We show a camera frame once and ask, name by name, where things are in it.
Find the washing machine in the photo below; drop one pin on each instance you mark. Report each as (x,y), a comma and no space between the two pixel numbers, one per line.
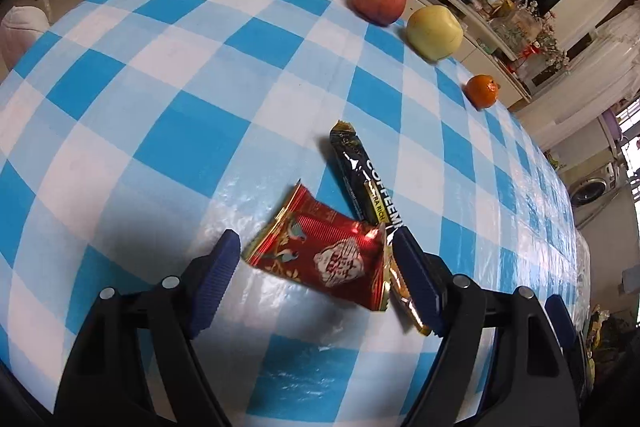
(592,189)

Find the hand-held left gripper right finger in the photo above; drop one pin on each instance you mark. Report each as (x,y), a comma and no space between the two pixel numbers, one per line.
(417,287)

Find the printed shopping bag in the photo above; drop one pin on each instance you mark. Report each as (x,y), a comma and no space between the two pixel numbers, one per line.
(520,24)

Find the orange tangerine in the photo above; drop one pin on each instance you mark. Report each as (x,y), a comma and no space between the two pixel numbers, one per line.
(481,91)

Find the red candy wrapper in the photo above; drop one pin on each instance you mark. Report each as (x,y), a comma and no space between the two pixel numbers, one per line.
(320,257)

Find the yellow apple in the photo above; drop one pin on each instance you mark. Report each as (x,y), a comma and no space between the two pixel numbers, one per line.
(432,32)

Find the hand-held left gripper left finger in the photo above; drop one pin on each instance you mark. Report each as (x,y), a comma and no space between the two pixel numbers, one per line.
(215,287)

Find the white lace-covered standing unit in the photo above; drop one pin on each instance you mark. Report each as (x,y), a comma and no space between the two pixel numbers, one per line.
(600,57)

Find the artificial flower arrangement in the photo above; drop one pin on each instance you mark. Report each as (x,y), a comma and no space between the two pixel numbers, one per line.
(550,44)

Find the white tv cabinet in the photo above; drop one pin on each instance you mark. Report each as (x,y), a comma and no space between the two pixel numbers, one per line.
(472,49)

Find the white cushion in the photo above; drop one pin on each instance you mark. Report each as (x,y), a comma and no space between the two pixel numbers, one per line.
(22,32)

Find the black coffee stick wrapper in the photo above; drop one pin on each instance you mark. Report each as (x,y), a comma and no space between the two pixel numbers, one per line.
(362,177)

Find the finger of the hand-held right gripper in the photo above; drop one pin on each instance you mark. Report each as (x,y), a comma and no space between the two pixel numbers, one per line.
(560,317)

